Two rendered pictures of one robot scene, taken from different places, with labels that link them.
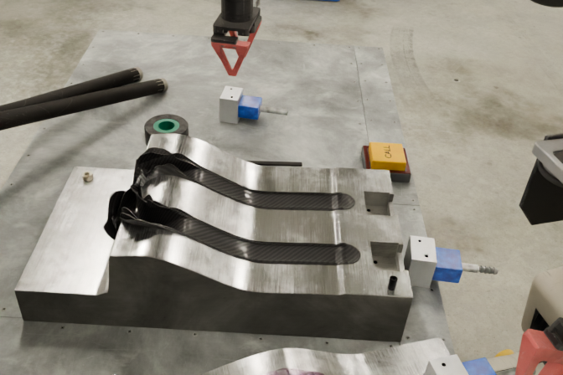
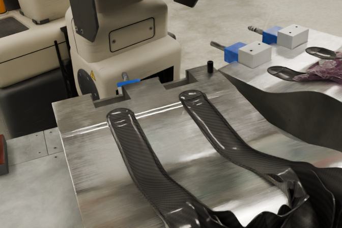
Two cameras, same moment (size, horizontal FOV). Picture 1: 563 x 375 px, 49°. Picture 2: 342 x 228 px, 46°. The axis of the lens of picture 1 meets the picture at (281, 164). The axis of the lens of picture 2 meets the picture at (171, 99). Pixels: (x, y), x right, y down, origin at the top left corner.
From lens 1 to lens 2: 0.90 m
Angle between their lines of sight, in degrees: 83
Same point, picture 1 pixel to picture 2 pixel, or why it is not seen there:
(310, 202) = (126, 140)
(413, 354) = (241, 74)
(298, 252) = (206, 125)
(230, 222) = (214, 168)
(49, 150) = not seen: outside the picture
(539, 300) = (116, 81)
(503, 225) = not seen: outside the picture
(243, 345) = not seen: hidden behind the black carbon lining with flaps
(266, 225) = (188, 154)
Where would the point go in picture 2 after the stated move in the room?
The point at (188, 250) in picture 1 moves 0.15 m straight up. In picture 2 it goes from (304, 154) to (323, 18)
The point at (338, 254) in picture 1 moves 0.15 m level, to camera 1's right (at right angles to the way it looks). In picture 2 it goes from (192, 103) to (158, 61)
